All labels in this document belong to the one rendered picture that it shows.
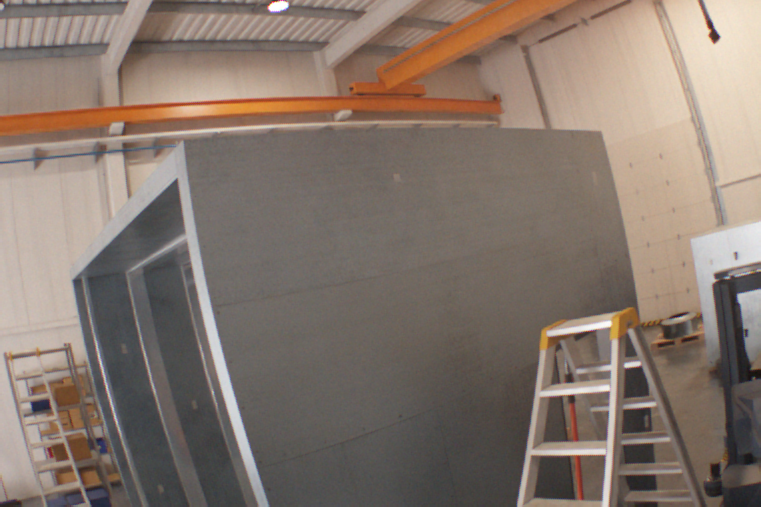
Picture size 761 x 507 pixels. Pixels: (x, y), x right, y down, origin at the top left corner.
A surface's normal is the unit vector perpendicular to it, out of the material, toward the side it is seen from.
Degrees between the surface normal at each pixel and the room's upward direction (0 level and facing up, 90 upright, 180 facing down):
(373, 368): 90
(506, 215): 90
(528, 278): 90
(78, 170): 90
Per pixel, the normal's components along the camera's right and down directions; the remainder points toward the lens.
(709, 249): -0.76, 0.10
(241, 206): 0.61, -0.22
